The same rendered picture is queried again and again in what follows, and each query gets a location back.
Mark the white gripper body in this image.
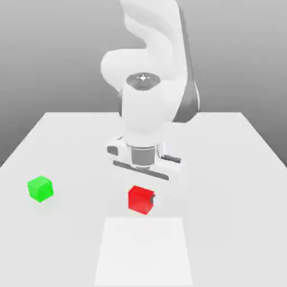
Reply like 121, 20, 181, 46
107, 156, 183, 194

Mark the small red cube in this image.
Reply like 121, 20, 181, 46
128, 185, 156, 215

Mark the small green cube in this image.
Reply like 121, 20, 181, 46
27, 175, 54, 203

